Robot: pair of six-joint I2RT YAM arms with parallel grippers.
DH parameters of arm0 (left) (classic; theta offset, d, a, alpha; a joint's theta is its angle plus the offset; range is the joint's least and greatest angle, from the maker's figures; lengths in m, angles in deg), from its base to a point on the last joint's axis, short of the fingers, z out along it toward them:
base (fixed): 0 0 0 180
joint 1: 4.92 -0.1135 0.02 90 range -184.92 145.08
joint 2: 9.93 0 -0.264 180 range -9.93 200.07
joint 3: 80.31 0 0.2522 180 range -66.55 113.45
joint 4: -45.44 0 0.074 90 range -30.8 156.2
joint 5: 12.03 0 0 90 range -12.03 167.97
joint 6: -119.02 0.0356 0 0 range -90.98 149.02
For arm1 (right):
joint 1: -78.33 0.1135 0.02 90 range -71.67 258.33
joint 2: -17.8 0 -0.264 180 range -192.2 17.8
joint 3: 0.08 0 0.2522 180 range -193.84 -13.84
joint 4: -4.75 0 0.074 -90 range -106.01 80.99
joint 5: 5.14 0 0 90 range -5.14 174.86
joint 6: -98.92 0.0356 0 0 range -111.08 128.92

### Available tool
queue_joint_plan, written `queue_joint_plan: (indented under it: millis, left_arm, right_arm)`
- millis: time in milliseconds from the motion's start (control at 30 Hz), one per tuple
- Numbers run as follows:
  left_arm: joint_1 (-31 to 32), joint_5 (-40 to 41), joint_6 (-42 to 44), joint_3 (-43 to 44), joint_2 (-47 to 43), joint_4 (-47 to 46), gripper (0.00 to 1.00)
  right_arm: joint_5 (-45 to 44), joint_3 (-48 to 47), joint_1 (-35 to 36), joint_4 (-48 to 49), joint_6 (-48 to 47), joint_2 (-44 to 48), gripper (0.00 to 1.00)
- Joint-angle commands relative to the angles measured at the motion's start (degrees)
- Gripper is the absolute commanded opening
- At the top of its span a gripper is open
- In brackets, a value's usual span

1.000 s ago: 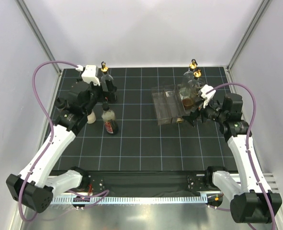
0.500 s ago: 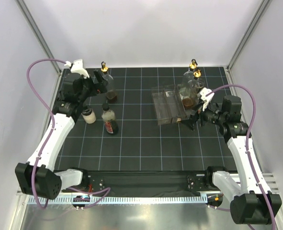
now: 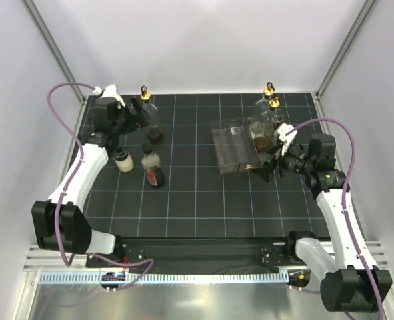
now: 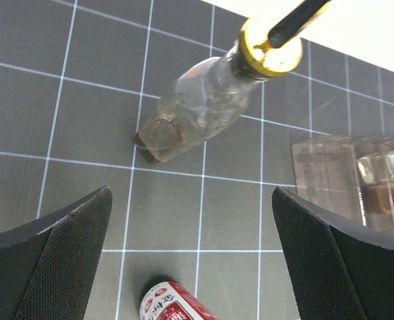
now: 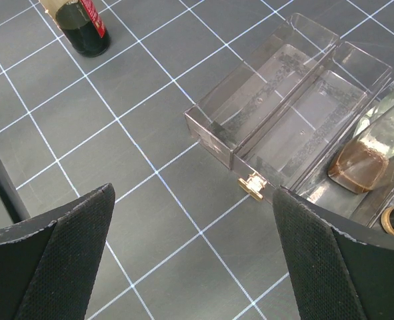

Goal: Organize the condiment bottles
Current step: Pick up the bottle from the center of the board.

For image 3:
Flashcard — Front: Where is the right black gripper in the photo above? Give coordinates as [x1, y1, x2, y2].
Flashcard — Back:
[251, 139, 315, 184]

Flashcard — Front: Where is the glass oil bottle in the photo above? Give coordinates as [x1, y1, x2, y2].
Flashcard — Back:
[249, 82, 275, 135]
[253, 95, 280, 152]
[141, 85, 163, 143]

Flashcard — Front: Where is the dark sauce bottle red label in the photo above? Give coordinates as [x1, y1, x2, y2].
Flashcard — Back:
[141, 143, 165, 188]

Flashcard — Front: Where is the small black spice jar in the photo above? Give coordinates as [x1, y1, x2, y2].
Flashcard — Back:
[273, 110, 286, 129]

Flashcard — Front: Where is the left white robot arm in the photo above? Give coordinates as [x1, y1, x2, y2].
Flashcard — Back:
[31, 96, 149, 267]

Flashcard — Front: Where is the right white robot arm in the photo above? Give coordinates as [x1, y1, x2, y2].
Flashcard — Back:
[254, 133, 393, 314]

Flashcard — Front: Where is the clear acrylic organizer tray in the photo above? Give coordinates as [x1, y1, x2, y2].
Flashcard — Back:
[210, 117, 279, 175]

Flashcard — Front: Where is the black grid mat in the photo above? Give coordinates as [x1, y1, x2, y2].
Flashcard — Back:
[83, 93, 329, 238]

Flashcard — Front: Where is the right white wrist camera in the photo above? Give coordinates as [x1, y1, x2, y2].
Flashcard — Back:
[274, 123, 297, 156]

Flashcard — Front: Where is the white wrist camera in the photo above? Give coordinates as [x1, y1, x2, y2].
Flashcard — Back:
[93, 83, 126, 107]
[274, 123, 297, 156]

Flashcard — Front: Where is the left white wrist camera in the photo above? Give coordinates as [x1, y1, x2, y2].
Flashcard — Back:
[93, 83, 126, 107]

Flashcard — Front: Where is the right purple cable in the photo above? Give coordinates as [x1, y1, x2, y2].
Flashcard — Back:
[281, 117, 386, 320]

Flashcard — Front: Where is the purple cable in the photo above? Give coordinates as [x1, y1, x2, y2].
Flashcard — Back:
[281, 117, 386, 320]
[46, 81, 154, 297]

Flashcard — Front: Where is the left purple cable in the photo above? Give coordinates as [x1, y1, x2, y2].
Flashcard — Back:
[46, 81, 154, 297]

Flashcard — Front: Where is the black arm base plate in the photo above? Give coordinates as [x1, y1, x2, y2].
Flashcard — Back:
[85, 237, 324, 273]

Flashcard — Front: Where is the left aluminium frame post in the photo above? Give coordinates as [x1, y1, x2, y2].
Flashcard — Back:
[19, 0, 87, 106]

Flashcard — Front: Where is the aluminium frame post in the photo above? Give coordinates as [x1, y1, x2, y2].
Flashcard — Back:
[315, 0, 378, 101]
[19, 0, 87, 106]

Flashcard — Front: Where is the aluminium front rail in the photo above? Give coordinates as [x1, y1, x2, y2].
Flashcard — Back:
[23, 241, 389, 272]

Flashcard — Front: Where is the right aluminium frame post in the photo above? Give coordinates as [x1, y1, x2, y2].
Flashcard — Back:
[315, 0, 378, 101]

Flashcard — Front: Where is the white slotted cable duct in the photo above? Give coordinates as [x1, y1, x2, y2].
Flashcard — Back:
[38, 271, 289, 285]

